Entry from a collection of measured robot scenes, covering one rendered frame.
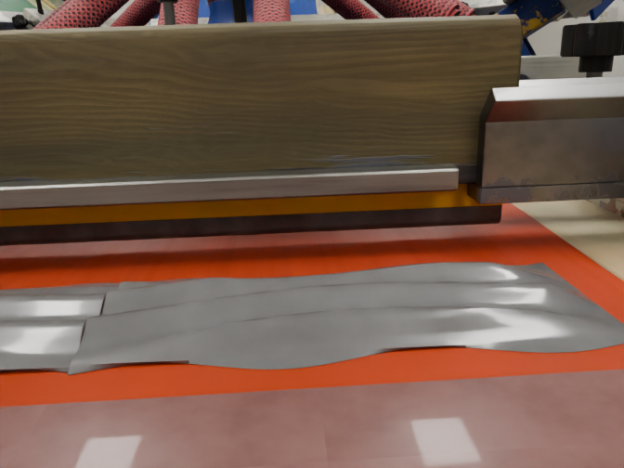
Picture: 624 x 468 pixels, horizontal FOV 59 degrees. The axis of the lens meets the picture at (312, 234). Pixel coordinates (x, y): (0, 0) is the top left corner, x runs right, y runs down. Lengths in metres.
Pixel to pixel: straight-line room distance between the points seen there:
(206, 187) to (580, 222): 0.20
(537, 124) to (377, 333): 0.13
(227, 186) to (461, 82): 0.11
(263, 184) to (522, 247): 0.13
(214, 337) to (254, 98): 0.12
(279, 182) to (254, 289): 0.05
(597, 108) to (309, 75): 0.13
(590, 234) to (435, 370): 0.16
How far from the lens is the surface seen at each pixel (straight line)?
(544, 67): 0.53
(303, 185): 0.24
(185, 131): 0.26
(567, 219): 0.33
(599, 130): 0.28
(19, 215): 0.30
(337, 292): 0.20
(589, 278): 0.25
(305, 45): 0.25
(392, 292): 0.20
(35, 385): 0.19
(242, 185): 0.25
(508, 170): 0.27
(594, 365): 0.19
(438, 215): 0.28
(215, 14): 1.07
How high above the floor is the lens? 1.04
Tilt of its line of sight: 18 degrees down
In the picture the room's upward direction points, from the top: 2 degrees counter-clockwise
